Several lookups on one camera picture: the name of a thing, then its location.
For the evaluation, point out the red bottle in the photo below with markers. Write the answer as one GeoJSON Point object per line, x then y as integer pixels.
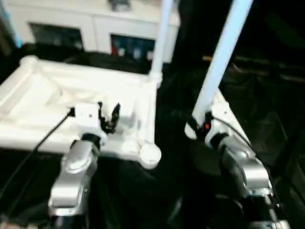
{"type": "Point", "coordinates": [114, 50]}

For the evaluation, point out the white plastic table top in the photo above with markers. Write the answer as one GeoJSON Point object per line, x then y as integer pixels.
{"type": "Point", "coordinates": [59, 90]}

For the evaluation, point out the blue and white tube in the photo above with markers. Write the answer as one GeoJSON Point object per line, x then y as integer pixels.
{"type": "Point", "coordinates": [12, 23]}

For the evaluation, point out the white jar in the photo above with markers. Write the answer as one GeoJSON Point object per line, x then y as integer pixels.
{"type": "Point", "coordinates": [122, 51]}
{"type": "Point", "coordinates": [150, 54]}
{"type": "Point", "coordinates": [136, 53]}

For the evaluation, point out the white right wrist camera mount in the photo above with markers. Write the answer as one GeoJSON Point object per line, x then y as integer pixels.
{"type": "Point", "coordinates": [221, 114]}

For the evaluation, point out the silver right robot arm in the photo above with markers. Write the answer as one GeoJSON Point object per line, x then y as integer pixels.
{"type": "Point", "coordinates": [245, 167]}

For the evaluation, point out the white sideboard cabinet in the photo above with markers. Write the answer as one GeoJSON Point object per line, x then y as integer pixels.
{"type": "Point", "coordinates": [95, 23]}

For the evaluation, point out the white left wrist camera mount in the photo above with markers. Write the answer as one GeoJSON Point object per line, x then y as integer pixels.
{"type": "Point", "coordinates": [87, 119]}

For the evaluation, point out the black plastic mat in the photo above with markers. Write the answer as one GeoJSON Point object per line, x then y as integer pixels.
{"type": "Point", "coordinates": [262, 107]}

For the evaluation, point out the dark bag of small parts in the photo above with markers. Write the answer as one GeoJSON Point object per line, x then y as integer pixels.
{"type": "Point", "coordinates": [119, 4]}

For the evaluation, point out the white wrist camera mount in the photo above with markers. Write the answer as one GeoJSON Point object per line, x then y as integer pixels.
{"type": "Point", "coordinates": [221, 114]}
{"type": "Point", "coordinates": [87, 119]}

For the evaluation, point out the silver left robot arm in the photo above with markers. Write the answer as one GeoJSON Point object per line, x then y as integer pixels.
{"type": "Point", "coordinates": [74, 171]}

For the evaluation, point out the small yellow label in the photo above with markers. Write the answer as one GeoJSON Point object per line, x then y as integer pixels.
{"type": "Point", "coordinates": [206, 58]}

